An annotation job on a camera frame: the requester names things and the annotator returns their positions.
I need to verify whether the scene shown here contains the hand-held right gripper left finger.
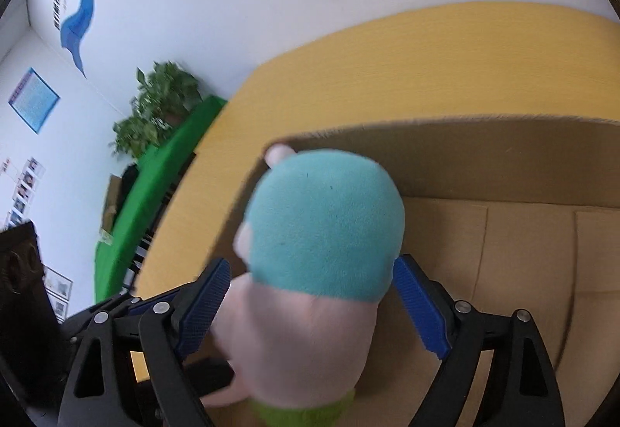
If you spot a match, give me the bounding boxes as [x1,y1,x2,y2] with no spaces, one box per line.
[58,257,233,427]

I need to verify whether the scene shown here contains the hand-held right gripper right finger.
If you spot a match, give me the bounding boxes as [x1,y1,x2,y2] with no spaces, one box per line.
[392,254,565,427]

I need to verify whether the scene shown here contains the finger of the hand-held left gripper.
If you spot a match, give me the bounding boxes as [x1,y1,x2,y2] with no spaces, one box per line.
[60,288,182,345]
[186,358,236,396]

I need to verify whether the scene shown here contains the teal pink plush toy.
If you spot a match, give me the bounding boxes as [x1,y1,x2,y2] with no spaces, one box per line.
[201,143,406,427]

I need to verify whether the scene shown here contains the brown cardboard box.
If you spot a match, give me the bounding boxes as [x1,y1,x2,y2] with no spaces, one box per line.
[213,116,620,427]

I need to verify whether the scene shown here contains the small cardboard carton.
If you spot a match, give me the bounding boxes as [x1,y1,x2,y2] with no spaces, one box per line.
[99,174,124,246]

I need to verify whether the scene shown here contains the green covered table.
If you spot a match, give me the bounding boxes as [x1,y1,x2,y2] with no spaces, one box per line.
[94,95,228,302]

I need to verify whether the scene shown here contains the green potted plant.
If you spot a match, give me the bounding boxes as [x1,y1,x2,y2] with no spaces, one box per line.
[110,114,175,161]
[134,60,203,122]

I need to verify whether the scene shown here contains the white wall notices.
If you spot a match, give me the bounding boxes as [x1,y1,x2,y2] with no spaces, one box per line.
[43,265,73,321]

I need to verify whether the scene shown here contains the row of wall photos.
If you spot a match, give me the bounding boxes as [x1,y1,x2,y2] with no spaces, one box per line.
[0,157,45,229]

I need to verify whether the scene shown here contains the blue framed wall poster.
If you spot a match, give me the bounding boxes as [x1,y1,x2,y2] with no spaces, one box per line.
[7,67,61,134]

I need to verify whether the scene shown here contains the blue wave wall decal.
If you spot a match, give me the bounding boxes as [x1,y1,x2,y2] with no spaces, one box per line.
[39,0,114,79]

